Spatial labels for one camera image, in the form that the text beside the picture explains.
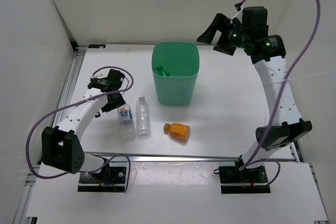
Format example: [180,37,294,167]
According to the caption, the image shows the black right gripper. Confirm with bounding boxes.
[196,14,250,56]

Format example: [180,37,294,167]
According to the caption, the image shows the green soda bottle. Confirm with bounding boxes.
[156,65,171,77]

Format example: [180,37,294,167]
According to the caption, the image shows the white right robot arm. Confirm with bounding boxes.
[197,6,312,182]

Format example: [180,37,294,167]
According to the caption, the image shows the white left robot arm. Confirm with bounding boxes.
[41,69,125,182]

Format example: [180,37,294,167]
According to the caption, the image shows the green plastic bin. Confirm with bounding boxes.
[152,41,200,105]

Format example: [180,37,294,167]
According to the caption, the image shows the clear tall plastic bottle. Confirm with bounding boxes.
[136,94,151,138]

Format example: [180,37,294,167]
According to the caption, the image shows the clear bottle orange blue label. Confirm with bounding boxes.
[118,103,135,141]

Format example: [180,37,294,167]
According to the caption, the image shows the orange juice bottle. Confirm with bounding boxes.
[163,123,191,141]

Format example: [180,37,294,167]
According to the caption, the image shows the aluminium left frame rail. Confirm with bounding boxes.
[49,39,86,135]

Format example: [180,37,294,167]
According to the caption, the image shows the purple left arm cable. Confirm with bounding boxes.
[25,66,134,192]

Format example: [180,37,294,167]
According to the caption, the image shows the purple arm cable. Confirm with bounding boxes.
[233,0,321,186]
[25,66,134,192]

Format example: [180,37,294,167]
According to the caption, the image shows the aluminium front rail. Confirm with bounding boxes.
[86,151,296,162]

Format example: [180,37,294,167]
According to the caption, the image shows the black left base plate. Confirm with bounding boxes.
[77,157,131,193]

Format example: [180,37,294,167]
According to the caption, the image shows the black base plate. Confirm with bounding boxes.
[77,157,131,193]
[213,161,271,194]

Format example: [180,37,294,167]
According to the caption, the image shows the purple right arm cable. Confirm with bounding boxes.
[233,0,321,186]

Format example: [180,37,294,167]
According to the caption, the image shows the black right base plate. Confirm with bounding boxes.
[213,161,271,194]

